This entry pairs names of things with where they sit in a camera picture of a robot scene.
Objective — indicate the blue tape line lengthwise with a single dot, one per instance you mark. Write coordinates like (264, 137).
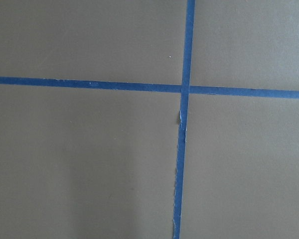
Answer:
(183, 113)

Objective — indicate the blue tape line crosswise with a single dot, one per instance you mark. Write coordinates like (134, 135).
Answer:
(204, 90)

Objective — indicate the brown paper table cover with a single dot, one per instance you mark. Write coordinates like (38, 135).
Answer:
(100, 164)

